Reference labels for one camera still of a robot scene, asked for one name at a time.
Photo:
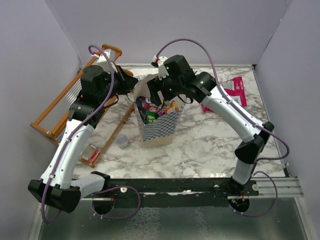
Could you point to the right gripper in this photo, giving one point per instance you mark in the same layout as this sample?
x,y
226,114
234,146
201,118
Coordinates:
x,y
155,85

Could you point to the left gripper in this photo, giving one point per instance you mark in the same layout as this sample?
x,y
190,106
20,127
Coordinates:
x,y
128,82

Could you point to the blue checkered paper bag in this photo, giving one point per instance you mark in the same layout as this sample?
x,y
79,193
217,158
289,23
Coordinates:
x,y
161,132

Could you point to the pink snack bag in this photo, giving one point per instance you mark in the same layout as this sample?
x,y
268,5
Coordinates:
x,y
235,89

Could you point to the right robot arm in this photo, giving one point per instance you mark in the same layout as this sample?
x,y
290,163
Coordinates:
x,y
176,78

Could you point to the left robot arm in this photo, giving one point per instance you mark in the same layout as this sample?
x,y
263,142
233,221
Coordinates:
x,y
56,188

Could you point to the brown chocolate candy pack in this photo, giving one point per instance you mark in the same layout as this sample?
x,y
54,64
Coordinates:
x,y
162,110

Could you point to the purple berries snack pack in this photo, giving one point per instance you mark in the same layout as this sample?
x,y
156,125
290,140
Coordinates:
x,y
144,104

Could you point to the orange snack pack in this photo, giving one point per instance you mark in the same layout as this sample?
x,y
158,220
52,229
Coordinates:
x,y
171,108

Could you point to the green snack pack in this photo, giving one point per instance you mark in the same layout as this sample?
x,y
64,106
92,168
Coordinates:
x,y
151,117

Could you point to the small clear plastic cup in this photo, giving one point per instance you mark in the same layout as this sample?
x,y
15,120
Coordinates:
x,y
122,141

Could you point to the red white small box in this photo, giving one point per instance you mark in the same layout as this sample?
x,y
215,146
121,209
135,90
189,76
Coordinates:
x,y
94,156

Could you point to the orange wooden rack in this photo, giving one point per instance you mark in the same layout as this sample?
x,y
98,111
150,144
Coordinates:
x,y
52,122

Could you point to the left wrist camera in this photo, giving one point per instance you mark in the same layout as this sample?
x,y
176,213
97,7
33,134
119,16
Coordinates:
x,y
102,62

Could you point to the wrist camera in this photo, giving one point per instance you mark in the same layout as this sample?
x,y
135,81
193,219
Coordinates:
x,y
158,62
102,62

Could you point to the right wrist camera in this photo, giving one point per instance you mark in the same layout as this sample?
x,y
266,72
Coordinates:
x,y
158,62

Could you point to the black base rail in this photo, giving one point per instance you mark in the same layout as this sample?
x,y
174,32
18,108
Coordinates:
x,y
171,192

